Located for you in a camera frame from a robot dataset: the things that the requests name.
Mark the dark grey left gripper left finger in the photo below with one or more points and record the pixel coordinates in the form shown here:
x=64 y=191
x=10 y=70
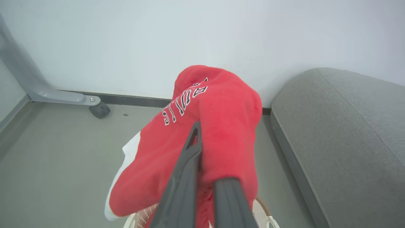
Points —
x=182 y=190

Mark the grey metal partition frame leg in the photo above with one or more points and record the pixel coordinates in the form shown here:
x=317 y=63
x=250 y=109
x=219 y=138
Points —
x=47 y=93

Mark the grey fabric sofa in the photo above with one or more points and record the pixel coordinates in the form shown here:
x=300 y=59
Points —
x=348 y=142

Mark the black caster wheel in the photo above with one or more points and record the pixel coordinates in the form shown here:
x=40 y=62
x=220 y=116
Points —
x=100 y=110

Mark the black skirting board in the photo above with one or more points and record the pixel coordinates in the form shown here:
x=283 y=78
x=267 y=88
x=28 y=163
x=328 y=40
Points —
x=133 y=100

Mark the red garment with lettering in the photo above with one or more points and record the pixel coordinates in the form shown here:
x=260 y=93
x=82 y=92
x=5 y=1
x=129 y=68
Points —
x=227 y=104

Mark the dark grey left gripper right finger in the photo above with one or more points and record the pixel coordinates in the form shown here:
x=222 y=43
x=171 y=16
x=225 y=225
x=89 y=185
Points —
x=232 y=205

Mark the cream perforated laundry basket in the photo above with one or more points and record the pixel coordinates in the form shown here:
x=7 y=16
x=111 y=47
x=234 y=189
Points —
x=260 y=215

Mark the grey partition base rail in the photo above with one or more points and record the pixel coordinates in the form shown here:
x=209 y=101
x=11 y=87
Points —
x=12 y=114

